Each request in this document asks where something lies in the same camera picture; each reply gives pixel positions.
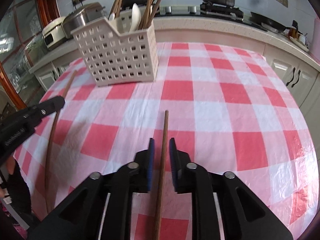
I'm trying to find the white ceramic spoon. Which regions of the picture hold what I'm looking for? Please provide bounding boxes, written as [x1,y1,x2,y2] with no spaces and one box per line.
[129,3,141,32]

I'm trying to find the black wok pan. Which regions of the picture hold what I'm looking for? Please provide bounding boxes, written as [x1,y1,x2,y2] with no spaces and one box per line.
[251,12,290,34]

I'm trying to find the black glass gas hob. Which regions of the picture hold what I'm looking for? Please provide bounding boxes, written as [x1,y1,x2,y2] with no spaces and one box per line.
[155,3,267,31]

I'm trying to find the red white checkered tablecloth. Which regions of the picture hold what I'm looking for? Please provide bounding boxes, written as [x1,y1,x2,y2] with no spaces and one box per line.
[15,43,319,238]

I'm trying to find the pink thermos bottle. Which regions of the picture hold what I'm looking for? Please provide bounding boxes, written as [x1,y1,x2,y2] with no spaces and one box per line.
[310,18,320,63]

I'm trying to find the stainless steel rice cooker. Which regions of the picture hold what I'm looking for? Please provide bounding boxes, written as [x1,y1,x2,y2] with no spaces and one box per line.
[61,2,105,39]

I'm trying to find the brown condiment bottle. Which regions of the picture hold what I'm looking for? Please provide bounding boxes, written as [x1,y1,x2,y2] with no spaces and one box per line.
[288,20,298,39]

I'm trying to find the white electric cooker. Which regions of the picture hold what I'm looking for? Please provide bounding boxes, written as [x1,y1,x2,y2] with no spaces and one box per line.
[42,16,67,50]

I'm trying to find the red wooden glass door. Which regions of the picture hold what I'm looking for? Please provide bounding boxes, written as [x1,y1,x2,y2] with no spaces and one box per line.
[1,0,60,109]

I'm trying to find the white plate with food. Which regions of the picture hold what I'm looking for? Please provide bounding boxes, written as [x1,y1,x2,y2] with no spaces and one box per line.
[289,36,309,53]

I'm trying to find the white lower kitchen cabinets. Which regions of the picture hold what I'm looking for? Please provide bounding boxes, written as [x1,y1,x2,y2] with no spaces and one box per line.
[156,25,319,140]

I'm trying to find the white spoon in basket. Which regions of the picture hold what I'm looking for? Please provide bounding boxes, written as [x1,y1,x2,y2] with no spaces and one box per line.
[108,12,116,21]

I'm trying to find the cream perforated utensil basket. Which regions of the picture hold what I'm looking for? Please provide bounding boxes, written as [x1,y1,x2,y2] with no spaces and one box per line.
[71,10,158,87]

